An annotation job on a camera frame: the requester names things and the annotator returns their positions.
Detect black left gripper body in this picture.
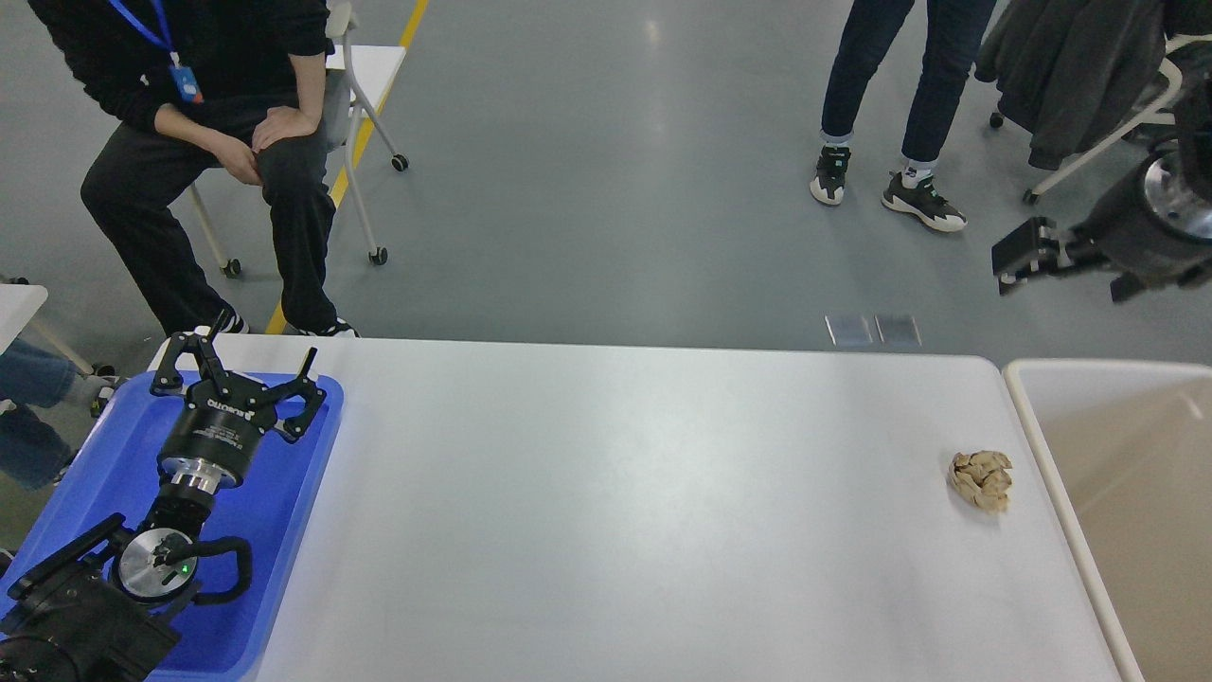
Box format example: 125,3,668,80
158,374,276,488

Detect small white side table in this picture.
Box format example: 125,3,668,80
1,276,95,376

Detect person in blue jeans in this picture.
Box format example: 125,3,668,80
1,338,126,492

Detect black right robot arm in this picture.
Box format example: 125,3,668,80
990,78,1211,303

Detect beige plastic bin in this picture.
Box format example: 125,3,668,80
1004,359,1211,681

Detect floor metal plate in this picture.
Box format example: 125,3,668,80
874,314,922,346
824,314,874,346

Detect white table behind chair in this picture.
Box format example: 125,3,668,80
348,45,407,111

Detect grey white wheeled chair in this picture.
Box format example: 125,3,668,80
185,0,410,277

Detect crumpled brown paper ball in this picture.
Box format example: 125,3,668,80
949,449,1013,514

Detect blue plastic tray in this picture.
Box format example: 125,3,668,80
2,371,345,681

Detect dark jacket on chair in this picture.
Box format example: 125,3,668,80
974,1,1166,171

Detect white chair right background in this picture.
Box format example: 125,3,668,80
989,25,1210,206

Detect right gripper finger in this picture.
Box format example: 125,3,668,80
1110,263,1211,305
990,216,1109,296

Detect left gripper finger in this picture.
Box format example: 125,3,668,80
257,346,328,445
150,308,231,396

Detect right floor metal plate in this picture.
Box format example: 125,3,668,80
874,314,922,346

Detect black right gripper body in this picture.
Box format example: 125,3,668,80
1077,161,1211,279

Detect person in black clothes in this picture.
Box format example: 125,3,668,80
30,1,358,338

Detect person in dark jeans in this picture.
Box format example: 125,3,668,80
808,0,999,234

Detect left floor metal plate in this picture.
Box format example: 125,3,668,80
824,314,874,346

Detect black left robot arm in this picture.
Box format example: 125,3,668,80
2,314,328,681

